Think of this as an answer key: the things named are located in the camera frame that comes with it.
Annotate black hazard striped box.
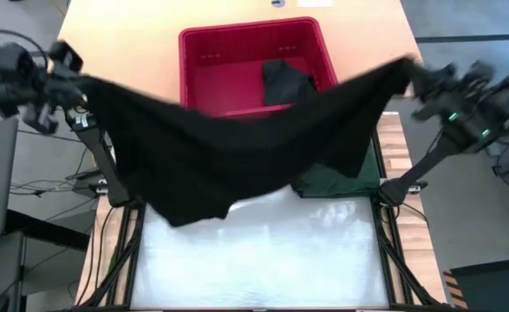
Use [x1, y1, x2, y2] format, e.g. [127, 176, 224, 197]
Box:
[442, 258, 509, 312]

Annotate black floor cables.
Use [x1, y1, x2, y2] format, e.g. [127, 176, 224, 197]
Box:
[9, 128, 113, 197]

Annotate tan wooden desk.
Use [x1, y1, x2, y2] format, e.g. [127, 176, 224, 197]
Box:
[56, 0, 427, 113]

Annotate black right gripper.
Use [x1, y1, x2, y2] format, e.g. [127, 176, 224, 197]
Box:
[411, 62, 471, 122]

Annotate red plastic laundry bin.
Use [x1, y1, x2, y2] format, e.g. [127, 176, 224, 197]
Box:
[178, 16, 340, 120]

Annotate black garment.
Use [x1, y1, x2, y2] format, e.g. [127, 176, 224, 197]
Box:
[82, 55, 419, 229]

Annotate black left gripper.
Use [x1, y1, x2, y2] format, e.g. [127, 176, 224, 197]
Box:
[22, 40, 89, 136]

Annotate black cable bundle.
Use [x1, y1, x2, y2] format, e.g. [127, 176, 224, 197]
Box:
[80, 203, 145, 308]
[377, 233, 440, 308]

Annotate green polo shirt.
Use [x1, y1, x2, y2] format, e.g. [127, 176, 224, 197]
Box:
[290, 141, 382, 199]

